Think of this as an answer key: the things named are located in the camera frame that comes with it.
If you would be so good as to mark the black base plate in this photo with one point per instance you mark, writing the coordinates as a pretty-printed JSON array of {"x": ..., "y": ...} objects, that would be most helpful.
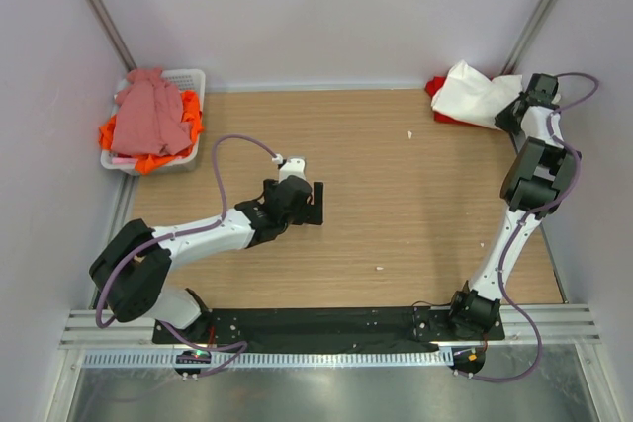
[{"x": 333, "y": 331}]

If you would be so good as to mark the white printed t-shirt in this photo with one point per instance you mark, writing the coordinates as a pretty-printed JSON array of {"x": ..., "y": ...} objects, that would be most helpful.
[{"x": 468, "y": 96}]

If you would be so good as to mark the folded red t-shirt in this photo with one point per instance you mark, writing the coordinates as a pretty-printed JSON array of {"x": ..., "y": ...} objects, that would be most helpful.
[{"x": 437, "y": 88}]

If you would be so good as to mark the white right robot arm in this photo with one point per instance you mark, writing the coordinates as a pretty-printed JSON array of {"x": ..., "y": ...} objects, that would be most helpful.
[{"x": 543, "y": 173}]

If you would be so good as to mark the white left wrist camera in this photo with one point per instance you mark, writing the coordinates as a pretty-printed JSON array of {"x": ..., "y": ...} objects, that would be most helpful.
[{"x": 293, "y": 166}]

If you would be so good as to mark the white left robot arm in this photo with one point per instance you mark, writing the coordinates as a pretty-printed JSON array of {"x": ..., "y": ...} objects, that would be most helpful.
[{"x": 131, "y": 271}]

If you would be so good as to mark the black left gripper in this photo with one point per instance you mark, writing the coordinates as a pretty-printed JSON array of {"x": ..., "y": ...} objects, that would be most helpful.
[{"x": 313, "y": 212}]

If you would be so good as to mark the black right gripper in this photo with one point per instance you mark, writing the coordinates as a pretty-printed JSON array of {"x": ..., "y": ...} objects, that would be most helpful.
[{"x": 503, "y": 121}]

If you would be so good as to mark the aluminium frame rail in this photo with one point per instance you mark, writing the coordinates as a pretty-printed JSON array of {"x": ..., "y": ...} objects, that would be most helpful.
[{"x": 557, "y": 324}]

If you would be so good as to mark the pink t-shirt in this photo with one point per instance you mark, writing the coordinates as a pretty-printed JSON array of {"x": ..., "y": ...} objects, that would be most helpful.
[{"x": 149, "y": 119}]

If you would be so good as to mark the white plastic laundry basket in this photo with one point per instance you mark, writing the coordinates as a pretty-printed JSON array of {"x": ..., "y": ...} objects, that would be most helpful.
[{"x": 185, "y": 79}]

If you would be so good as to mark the orange t-shirt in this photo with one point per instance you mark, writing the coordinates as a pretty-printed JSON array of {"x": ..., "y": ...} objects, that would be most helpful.
[{"x": 141, "y": 165}]

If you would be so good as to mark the white slotted cable duct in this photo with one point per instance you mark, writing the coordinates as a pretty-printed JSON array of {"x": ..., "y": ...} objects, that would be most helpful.
[{"x": 177, "y": 359}]

